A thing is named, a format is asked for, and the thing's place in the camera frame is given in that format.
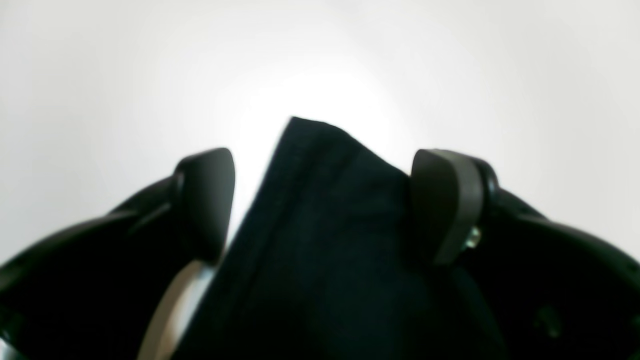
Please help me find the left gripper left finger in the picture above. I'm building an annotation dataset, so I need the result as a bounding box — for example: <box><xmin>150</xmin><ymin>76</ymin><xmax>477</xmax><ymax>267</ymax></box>
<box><xmin>0</xmin><ymin>148</ymin><xmax>235</xmax><ymax>360</ymax></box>

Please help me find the black T-shirt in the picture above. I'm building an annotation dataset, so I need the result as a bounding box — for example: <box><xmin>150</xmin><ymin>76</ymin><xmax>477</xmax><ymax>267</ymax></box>
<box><xmin>172</xmin><ymin>117</ymin><xmax>509</xmax><ymax>360</ymax></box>

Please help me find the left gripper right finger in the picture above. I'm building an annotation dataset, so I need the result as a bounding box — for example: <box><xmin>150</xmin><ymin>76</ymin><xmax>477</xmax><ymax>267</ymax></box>
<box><xmin>410</xmin><ymin>149</ymin><xmax>640</xmax><ymax>360</ymax></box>

